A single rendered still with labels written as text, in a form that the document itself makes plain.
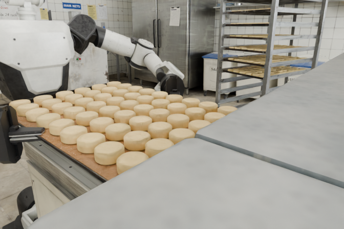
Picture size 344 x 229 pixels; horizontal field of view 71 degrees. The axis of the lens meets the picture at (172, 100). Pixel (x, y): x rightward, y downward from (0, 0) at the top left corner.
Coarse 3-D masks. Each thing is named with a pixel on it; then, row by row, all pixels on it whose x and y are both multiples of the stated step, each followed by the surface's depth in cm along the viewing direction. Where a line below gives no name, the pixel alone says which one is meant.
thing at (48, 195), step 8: (32, 168) 68; (40, 168) 67; (32, 176) 70; (40, 176) 65; (48, 176) 63; (32, 184) 71; (40, 184) 66; (48, 184) 62; (56, 184) 60; (40, 192) 68; (48, 192) 63; (56, 192) 60; (64, 192) 57; (40, 200) 69; (48, 200) 65; (56, 200) 60; (64, 200) 57; (40, 208) 71; (48, 208) 66; (56, 208) 62; (40, 216) 73
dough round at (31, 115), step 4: (36, 108) 60; (40, 108) 60; (44, 108) 60; (28, 112) 57; (32, 112) 57; (36, 112) 57; (40, 112) 57; (44, 112) 58; (48, 112) 59; (28, 116) 56; (32, 116) 56; (36, 116) 56; (28, 120) 57; (32, 120) 56
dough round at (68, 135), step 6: (72, 126) 49; (78, 126) 49; (60, 132) 47; (66, 132) 46; (72, 132) 46; (78, 132) 46; (84, 132) 47; (60, 138) 47; (66, 138) 46; (72, 138) 46
